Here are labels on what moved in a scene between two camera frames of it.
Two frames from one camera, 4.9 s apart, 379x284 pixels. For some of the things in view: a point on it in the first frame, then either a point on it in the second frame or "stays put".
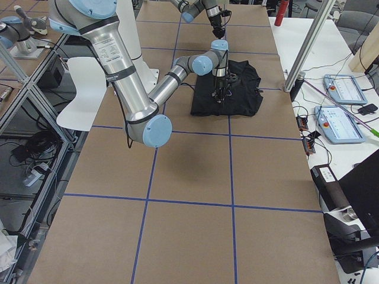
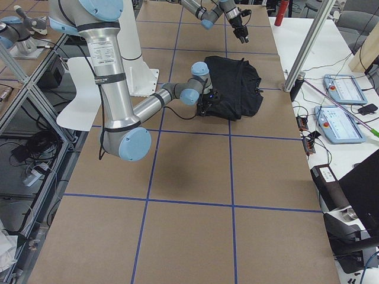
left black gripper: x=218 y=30 to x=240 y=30
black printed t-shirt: x=244 y=97 stays put
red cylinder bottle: x=283 y=6 stays put
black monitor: x=360 y=184 stays put
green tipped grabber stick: x=358 y=120 stays put
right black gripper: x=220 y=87 to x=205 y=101
